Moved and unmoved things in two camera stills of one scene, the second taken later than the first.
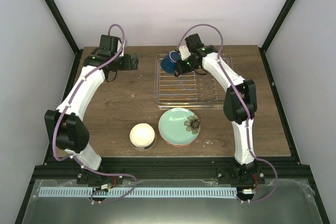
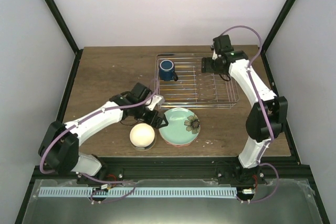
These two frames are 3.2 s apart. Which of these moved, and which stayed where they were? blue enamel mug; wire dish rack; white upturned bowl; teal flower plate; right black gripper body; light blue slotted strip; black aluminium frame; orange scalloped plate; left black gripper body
Moved: right black gripper body; left black gripper body; blue enamel mug
Stayed: orange scalloped plate; teal flower plate; wire dish rack; black aluminium frame; white upturned bowl; light blue slotted strip
